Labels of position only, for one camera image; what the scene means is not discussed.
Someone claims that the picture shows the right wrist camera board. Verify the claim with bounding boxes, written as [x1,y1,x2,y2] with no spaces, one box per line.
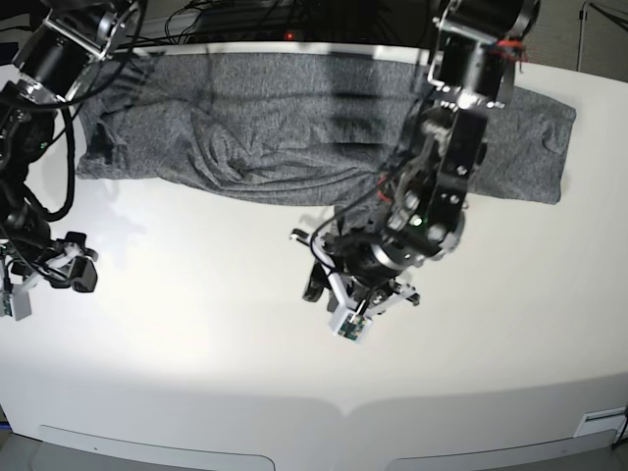
[1,290,31,321]

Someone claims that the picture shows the white label plate on table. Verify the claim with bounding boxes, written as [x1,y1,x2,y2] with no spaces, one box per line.
[573,407,627,440]

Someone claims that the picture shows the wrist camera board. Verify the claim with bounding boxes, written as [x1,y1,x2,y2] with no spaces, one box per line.
[329,311,373,344]
[1,290,31,321]

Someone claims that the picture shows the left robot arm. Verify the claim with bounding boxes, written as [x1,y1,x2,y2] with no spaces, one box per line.
[291,1,540,342]

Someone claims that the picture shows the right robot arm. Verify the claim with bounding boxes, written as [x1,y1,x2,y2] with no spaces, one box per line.
[1,1,147,321]

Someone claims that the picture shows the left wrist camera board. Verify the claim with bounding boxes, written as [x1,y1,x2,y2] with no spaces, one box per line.
[329,311,373,344]

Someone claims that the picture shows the grey long-sleeve T-shirt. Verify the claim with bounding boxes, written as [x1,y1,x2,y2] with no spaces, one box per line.
[76,51,578,232]

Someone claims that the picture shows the black power strip red light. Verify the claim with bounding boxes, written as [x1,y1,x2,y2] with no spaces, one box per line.
[165,21,377,44]

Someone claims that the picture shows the black cables behind table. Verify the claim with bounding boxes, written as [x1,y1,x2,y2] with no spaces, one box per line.
[161,0,443,45]

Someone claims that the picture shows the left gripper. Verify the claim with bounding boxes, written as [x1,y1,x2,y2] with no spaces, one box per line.
[290,229,421,323]

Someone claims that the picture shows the metal stand frame right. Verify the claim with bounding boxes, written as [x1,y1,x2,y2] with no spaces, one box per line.
[574,0,628,73]

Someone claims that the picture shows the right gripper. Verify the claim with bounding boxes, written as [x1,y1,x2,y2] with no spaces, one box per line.
[1,233,98,295]

